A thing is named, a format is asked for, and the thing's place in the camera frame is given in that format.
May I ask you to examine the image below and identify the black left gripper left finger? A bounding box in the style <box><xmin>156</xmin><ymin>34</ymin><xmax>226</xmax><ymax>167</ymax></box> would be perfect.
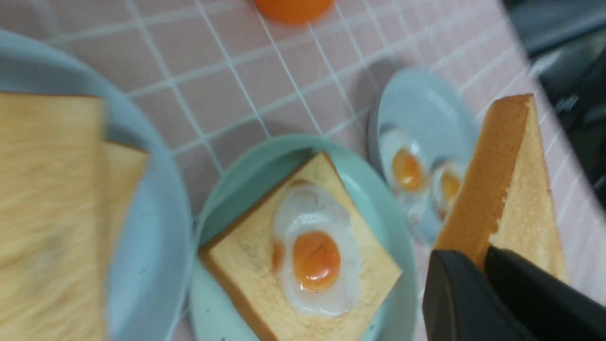
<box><xmin>422</xmin><ymin>250</ymin><xmax>537</xmax><ymax>341</ymax></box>

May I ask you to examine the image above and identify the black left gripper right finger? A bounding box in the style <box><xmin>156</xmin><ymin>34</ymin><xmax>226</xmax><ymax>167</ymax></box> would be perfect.
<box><xmin>485</xmin><ymin>246</ymin><xmax>606</xmax><ymax>341</ymax></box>

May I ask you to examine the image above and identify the toast slice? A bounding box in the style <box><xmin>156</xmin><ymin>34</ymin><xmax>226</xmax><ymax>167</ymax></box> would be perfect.
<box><xmin>104</xmin><ymin>142</ymin><xmax>149</xmax><ymax>269</ymax></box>
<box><xmin>433</xmin><ymin>94</ymin><xmax>570</xmax><ymax>283</ymax></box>
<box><xmin>199</xmin><ymin>153</ymin><xmax>402</xmax><ymax>341</ymax></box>
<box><xmin>1</xmin><ymin>92</ymin><xmax>107</xmax><ymax>341</ymax></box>

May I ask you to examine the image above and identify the fried egg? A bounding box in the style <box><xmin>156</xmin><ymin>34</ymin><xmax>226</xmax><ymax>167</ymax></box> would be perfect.
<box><xmin>378</xmin><ymin>127</ymin><xmax>430</xmax><ymax>225</ymax></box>
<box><xmin>272</xmin><ymin>181</ymin><xmax>362</xmax><ymax>319</ymax></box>
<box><xmin>430</xmin><ymin>158</ymin><xmax>466</xmax><ymax>221</ymax></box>

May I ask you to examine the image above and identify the grey-blue egg plate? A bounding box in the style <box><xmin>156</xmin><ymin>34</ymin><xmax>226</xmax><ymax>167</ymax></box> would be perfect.
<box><xmin>367</xmin><ymin>69</ymin><xmax>479</xmax><ymax>246</ymax></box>

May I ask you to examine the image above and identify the teal centre plate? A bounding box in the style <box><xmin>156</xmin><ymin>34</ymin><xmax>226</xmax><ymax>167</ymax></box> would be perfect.
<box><xmin>188</xmin><ymin>134</ymin><xmax>420</xmax><ymax>341</ymax></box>

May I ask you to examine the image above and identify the blue bread plate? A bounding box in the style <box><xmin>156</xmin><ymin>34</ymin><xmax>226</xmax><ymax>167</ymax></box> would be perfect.
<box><xmin>0</xmin><ymin>30</ymin><xmax>193</xmax><ymax>341</ymax></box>

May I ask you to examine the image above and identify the pink checked tablecloth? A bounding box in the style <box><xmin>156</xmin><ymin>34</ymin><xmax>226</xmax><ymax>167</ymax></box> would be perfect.
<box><xmin>0</xmin><ymin>0</ymin><xmax>606</xmax><ymax>341</ymax></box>

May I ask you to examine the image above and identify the orange fruit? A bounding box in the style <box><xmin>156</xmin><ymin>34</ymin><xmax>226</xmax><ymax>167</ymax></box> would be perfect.
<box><xmin>253</xmin><ymin>0</ymin><xmax>335</xmax><ymax>25</ymax></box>

